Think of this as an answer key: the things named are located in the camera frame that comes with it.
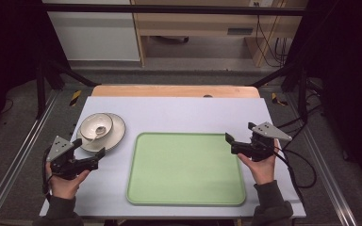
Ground aluminium floor rail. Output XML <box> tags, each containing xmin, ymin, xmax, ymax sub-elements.
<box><xmin>0</xmin><ymin>89</ymin><xmax>60</xmax><ymax>226</ymax></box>
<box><xmin>286</xmin><ymin>93</ymin><xmax>358</xmax><ymax>226</ymax></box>

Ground white ceramic spoon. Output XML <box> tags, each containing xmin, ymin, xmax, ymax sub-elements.
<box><xmin>86</xmin><ymin>125</ymin><xmax>107</xmax><ymax>147</ymax></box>

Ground green rectangular tray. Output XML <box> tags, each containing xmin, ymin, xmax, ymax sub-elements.
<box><xmin>125</xmin><ymin>132</ymin><xmax>247</xmax><ymax>207</ymax></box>

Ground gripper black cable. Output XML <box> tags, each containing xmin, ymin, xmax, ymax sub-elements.
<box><xmin>273</xmin><ymin>146</ymin><xmax>318</xmax><ymax>205</ymax></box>
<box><xmin>41</xmin><ymin>145</ymin><xmax>54</xmax><ymax>196</ymax></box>

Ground thin black floor cable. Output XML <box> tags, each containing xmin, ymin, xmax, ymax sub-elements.
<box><xmin>0</xmin><ymin>98</ymin><xmax>14</xmax><ymax>116</ymax></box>

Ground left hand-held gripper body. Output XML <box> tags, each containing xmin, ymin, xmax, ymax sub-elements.
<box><xmin>45</xmin><ymin>135</ymin><xmax>98</xmax><ymax>181</ymax></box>

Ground white ceramic plate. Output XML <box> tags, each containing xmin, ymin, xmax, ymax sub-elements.
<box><xmin>75</xmin><ymin>112</ymin><xmax>127</xmax><ymax>153</ymax></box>

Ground black floor cables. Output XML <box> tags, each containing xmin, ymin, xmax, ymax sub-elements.
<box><xmin>275</xmin><ymin>89</ymin><xmax>324</xmax><ymax>153</ymax></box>

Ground person's left hand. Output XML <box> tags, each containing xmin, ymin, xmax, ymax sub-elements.
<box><xmin>45</xmin><ymin>161</ymin><xmax>91</xmax><ymax>201</ymax></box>

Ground black metal stand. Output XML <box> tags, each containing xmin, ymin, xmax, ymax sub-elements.
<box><xmin>249</xmin><ymin>60</ymin><xmax>309</xmax><ymax>122</ymax></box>
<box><xmin>35</xmin><ymin>58</ymin><xmax>99</xmax><ymax>120</ymax></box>

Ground light wooden desk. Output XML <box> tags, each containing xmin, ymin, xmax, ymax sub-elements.
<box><xmin>129</xmin><ymin>0</ymin><xmax>309</xmax><ymax>69</ymax></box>

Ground black curtain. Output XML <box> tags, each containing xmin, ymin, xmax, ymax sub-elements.
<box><xmin>284</xmin><ymin>0</ymin><xmax>362</xmax><ymax>189</ymax></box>
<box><xmin>0</xmin><ymin>0</ymin><xmax>74</xmax><ymax>142</ymax></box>

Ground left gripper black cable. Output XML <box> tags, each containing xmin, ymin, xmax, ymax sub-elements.
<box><xmin>41</xmin><ymin>145</ymin><xmax>54</xmax><ymax>196</ymax></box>

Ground black horizontal frame bar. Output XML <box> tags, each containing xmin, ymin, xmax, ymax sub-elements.
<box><xmin>42</xmin><ymin>3</ymin><xmax>306</xmax><ymax>17</ymax></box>

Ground black hanging cables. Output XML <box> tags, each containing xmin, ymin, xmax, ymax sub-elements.
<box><xmin>255</xmin><ymin>14</ymin><xmax>289</xmax><ymax>69</ymax></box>

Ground yellow black tape marker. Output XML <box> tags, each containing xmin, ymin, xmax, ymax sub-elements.
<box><xmin>69</xmin><ymin>89</ymin><xmax>83</xmax><ymax>107</ymax></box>
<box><xmin>271</xmin><ymin>91</ymin><xmax>289</xmax><ymax>106</ymax></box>

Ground white ceramic bowl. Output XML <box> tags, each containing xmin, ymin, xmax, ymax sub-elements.
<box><xmin>79</xmin><ymin>112</ymin><xmax>114</xmax><ymax>141</ymax></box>

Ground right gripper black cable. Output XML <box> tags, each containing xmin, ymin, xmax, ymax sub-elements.
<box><xmin>273</xmin><ymin>146</ymin><xmax>318</xmax><ymax>205</ymax></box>

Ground white cabinet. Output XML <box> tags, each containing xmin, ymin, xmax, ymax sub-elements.
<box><xmin>41</xmin><ymin>0</ymin><xmax>141</xmax><ymax>62</ymax></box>

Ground person's right hand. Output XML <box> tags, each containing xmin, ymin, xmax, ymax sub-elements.
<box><xmin>237</xmin><ymin>139</ymin><xmax>280</xmax><ymax>186</ymax></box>

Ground wooden table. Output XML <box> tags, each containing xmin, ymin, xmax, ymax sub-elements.
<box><xmin>90</xmin><ymin>84</ymin><xmax>261</xmax><ymax>99</ymax></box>

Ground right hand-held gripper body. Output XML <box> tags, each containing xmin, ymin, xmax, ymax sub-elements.
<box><xmin>231</xmin><ymin>121</ymin><xmax>293</xmax><ymax>163</ymax></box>

